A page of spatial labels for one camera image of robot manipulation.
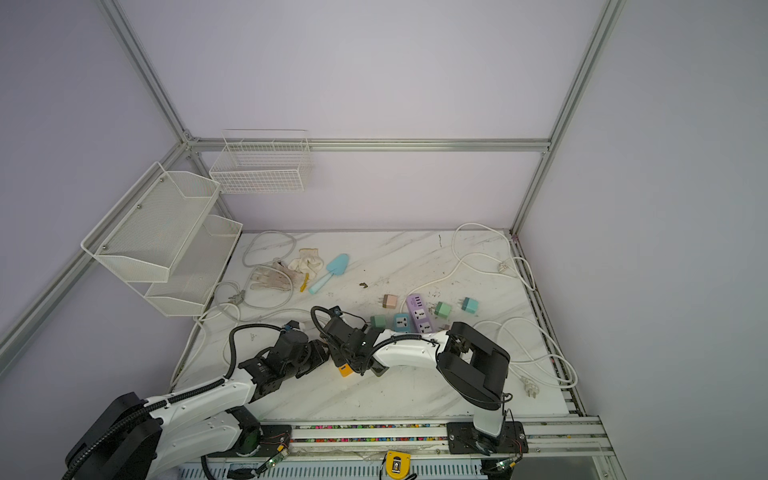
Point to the teal plug adapter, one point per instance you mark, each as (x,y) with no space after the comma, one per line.
(470,305)

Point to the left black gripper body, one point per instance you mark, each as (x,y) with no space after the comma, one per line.
(311,359)

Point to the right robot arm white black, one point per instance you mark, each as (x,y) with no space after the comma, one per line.
(470,363)

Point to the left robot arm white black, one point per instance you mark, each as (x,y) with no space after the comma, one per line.
(136,438)

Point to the white wire basket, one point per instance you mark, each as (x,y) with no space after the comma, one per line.
(255,161)

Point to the teal power strip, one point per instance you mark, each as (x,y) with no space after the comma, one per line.
(402,323)

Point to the yellow tape measure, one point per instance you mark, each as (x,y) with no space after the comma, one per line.
(396,466)

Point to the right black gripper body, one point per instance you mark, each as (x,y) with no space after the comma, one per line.
(339,356)

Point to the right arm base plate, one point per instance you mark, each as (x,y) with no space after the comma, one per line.
(464,438)

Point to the orange power strip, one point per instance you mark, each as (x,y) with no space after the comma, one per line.
(345,370)

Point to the pink plug adapter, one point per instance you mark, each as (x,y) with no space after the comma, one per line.
(390,301)

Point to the aluminium rail base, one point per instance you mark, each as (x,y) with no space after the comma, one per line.
(573,447)

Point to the green plug adapter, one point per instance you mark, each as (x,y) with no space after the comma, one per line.
(442,310)

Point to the light blue brush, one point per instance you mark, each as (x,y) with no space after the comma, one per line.
(336,267)

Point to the beige power strip bundle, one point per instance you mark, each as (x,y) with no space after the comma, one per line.
(291,275)

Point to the white mesh two-tier shelf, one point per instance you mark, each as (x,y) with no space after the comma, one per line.
(165,242)

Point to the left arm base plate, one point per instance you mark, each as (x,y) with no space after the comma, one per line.
(263,441)

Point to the purple power strip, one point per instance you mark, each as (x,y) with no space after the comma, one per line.
(419,314)

